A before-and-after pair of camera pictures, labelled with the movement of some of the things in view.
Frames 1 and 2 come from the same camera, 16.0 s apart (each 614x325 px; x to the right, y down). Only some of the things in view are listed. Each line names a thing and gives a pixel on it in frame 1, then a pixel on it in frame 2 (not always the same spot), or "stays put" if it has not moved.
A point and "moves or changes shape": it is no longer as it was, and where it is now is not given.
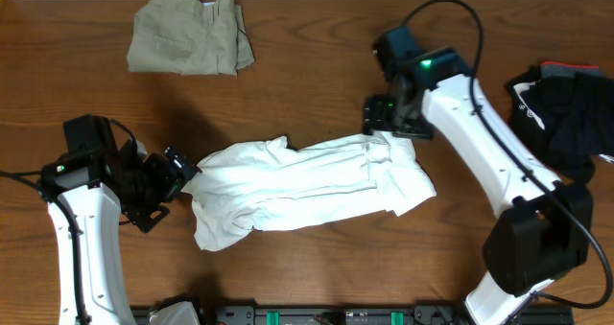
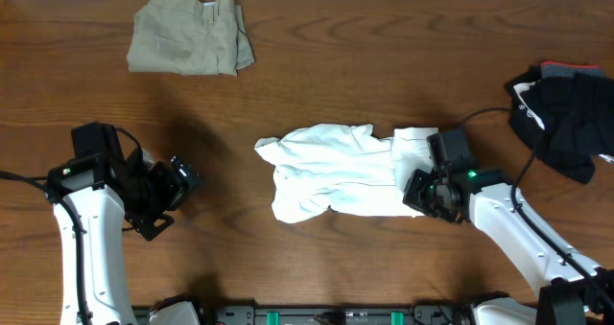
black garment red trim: (564, 111) stays put
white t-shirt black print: (242, 188) moves or changes shape
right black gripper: (375, 120) to (412, 196)
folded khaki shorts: (176, 34) stays put
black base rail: (361, 314) stays put
